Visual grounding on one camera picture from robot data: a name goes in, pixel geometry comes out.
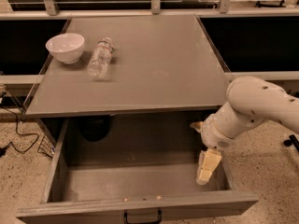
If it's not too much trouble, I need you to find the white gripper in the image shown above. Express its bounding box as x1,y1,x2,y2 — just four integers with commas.
190,114,237,186

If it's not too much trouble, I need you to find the grey top drawer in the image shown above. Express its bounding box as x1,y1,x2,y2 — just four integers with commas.
17,112,258,224

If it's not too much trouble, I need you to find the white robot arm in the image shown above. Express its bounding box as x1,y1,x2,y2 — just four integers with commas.
191,76,299,185

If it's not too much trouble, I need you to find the grey drawer cabinet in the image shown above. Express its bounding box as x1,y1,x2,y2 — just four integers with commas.
25,14,232,147

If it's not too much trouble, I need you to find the black caster leg right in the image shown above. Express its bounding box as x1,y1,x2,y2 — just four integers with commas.
283,134,299,152

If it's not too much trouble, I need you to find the clear plastic water bottle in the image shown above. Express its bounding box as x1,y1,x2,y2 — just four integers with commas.
87,37,114,80

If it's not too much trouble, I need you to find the white bowl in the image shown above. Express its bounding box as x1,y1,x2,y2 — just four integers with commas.
46,34,85,63

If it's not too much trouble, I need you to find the grey metal railing frame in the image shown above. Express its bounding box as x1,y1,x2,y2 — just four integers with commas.
1,0,298,111

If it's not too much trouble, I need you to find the black power cable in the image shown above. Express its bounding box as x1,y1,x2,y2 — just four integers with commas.
0,91,57,159

